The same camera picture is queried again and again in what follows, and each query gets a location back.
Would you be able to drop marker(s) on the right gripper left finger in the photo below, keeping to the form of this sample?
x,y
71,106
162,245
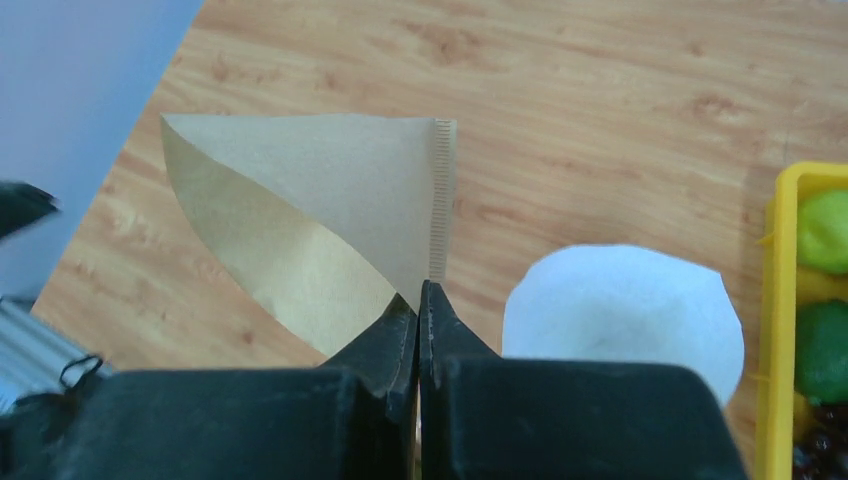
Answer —
x,y
352,417

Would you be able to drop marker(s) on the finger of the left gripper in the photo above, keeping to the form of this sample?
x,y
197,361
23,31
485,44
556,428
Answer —
x,y
23,204

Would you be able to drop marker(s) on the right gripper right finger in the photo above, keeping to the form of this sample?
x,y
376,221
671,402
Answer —
x,y
486,417

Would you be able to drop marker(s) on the white paper coffee filter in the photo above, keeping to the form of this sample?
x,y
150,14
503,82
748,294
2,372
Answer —
x,y
625,303

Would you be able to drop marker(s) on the brown paper coffee filter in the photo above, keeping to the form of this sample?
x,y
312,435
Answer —
x,y
321,219

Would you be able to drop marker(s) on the yellow plastic tray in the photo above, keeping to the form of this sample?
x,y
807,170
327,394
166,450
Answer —
x,y
783,415

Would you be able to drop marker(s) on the dark grape bunch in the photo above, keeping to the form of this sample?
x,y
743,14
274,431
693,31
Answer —
x,y
822,451

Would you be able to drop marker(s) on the green lime lower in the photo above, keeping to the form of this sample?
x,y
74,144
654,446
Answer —
x,y
821,352

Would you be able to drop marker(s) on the green lime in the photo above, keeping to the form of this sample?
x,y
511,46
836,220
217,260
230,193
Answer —
x,y
821,352
822,232

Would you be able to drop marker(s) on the green lime upper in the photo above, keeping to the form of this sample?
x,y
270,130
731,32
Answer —
x,y
822,232

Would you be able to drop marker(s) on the aluminium frame post left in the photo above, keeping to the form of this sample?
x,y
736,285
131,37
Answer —
x,y
41,367

